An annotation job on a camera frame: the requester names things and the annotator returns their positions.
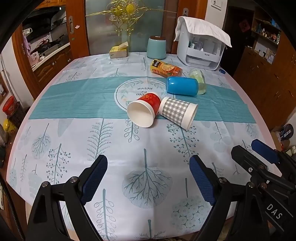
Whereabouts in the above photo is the wooden door frame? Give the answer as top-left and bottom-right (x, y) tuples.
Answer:
(66, 0), (89, 59)

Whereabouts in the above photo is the yellow tissue box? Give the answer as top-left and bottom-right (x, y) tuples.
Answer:
(109, 42), (128, 59)

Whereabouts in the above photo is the dark wooden cabinet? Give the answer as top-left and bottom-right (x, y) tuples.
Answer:
(225, 6), (295, 130)

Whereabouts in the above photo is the kitchen counter cabinet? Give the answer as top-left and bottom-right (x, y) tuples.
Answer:
(32, 43), (73, 90)

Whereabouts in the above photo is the clear green glass cup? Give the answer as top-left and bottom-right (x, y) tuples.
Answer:
(189, 69), (206, 95)

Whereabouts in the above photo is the grey checked paper cup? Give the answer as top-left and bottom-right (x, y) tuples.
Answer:
(159, 97), (198, 131)

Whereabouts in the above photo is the red paper cup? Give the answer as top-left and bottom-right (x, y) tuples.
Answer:
(127, 92), (162, 128)

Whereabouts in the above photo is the white desktop organizer cabinet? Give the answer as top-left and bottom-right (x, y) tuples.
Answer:
(177, 23), (227, 71)

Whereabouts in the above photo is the patterned teal tablecloth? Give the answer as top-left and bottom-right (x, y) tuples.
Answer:
(6, 53), (274, 240)

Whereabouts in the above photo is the gold ornament door decoration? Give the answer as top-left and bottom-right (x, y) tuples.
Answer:
(85, 0), (176, 37)

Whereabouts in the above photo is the orange juice bottle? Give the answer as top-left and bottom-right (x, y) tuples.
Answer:
(150, 59), (182, 78)

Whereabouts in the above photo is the white cloth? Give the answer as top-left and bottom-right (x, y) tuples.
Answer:
(174, 16), (232, 48)

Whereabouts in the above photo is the red bucket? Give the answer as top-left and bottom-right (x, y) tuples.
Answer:
(3, 96), (18, 116)

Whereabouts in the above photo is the light blue canister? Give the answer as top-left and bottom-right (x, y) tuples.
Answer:
(147, 36), (166, 60)

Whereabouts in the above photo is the blue plastic cup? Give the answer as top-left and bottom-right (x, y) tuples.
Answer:
(166, 76), (199, 96)

